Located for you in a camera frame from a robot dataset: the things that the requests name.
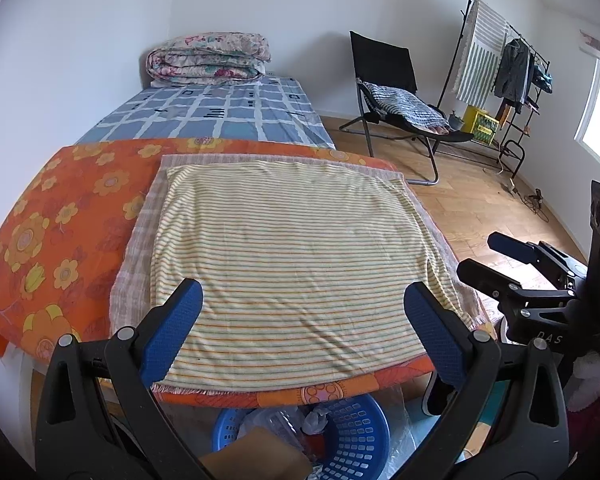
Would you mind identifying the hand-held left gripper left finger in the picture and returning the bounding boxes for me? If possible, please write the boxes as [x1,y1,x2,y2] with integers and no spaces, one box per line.
[35,277,216,480]

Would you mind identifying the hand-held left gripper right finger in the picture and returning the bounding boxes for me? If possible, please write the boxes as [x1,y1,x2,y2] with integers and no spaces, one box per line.
[382,281,571,480]

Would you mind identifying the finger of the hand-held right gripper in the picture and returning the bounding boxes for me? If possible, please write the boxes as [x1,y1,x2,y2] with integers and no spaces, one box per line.
[456,259,578,321]
[487,232,586,288]

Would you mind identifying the blue plastic basket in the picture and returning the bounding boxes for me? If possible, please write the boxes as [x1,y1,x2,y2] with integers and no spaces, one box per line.
[212,392,391,480]

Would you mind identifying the clear plastic bottle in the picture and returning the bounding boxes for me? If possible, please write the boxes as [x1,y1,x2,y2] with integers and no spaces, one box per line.
[250,407,306,441]

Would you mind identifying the white tissue paper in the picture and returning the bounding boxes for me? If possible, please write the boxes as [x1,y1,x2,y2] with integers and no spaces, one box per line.
[300,405,331,436]

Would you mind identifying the red medicine carton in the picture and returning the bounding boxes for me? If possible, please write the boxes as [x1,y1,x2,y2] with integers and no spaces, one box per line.
[305,432,336,461]

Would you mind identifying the clear plastic sheet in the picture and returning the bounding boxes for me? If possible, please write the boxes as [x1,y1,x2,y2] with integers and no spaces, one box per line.
[375,375,431,466]

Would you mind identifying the pink woven cloth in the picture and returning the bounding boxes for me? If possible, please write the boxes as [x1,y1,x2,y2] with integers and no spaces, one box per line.
[110,154,486,396]

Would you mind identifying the yellow plastic crate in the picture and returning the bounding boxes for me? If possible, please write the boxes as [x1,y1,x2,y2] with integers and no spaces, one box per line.
[462,105,501,145]

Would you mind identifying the yellow striped towel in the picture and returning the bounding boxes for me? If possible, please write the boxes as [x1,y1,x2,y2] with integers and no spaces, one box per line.
[149,160,461,391]

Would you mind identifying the brown cardboard piece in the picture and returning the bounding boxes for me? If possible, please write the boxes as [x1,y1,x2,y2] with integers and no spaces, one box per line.
[200,427,313,480]

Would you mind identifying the orange floral sheet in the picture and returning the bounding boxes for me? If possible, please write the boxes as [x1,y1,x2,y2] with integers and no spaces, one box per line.
[0,137,491,408]

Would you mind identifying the teal hanging garment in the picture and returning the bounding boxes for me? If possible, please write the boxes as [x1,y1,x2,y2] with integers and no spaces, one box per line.
[532,67,555,95]

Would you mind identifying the dark hanging jacket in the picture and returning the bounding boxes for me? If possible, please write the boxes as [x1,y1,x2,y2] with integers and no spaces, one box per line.
[492,37,536,113]

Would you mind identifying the blue checked cloth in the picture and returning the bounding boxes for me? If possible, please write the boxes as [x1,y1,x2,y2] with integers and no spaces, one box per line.
[362,80,451,133]

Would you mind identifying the hanging green striped towel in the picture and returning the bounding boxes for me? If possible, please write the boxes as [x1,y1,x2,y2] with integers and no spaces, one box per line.
[452,0,510,103]

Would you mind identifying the blue plaid bed sheet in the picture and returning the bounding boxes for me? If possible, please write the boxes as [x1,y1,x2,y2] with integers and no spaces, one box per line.
[75,75,337,151]

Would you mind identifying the black folding chair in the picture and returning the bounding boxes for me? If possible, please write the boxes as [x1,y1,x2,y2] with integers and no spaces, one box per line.
[339,31,475,187]

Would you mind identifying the folded floral quilt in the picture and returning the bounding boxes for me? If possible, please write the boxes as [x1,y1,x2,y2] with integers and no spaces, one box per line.
[146,33,272,87]

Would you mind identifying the black cable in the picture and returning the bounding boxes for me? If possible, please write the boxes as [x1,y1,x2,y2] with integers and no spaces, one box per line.
[520,187,551,223]

